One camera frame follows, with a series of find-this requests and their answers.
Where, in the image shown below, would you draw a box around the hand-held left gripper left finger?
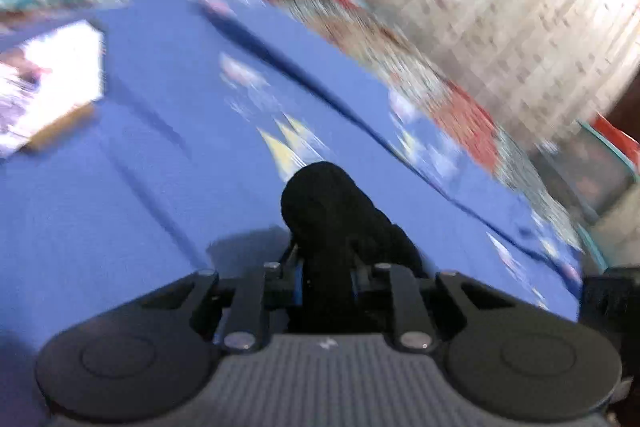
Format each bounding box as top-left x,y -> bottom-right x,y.
149,247 -> 305,354

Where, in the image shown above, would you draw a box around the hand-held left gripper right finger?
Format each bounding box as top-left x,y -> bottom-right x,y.
350,263 -> 517,354

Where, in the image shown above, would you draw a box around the black pants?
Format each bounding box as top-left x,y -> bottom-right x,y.
280,161 -> 427,334

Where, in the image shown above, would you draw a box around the teal edged dark object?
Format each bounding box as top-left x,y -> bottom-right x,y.
572,114 -> 640,269

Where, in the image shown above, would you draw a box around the blue printed bedsheet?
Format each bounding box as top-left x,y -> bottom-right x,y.
0,0 -> 587,427

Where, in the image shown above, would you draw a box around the beige patterned curtain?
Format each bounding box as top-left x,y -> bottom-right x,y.
240,0 -> 640,150

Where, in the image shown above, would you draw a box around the white printed paper box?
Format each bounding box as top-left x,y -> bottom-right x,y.
0,19 -> 107,158

